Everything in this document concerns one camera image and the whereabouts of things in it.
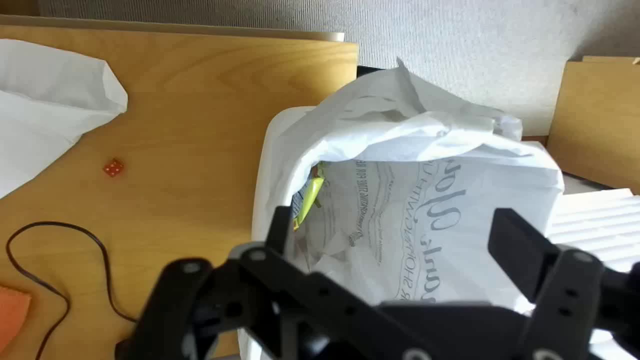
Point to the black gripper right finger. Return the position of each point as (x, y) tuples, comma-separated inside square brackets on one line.
[(566, 292)]

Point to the white plastic bag liner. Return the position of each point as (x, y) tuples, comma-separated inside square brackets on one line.
[(433, 167)]

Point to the small red die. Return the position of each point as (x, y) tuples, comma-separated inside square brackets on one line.
[(112, 167)]

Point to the white crumpled cloth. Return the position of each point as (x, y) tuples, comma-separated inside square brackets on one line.
[(46, 106)]

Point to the orange cloth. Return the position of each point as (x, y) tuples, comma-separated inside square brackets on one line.
[(13, 316)]

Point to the yellow wrapper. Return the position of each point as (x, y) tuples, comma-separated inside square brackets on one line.
[(309, 200)]

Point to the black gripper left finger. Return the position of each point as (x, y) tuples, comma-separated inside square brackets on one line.
[(201, 300)]

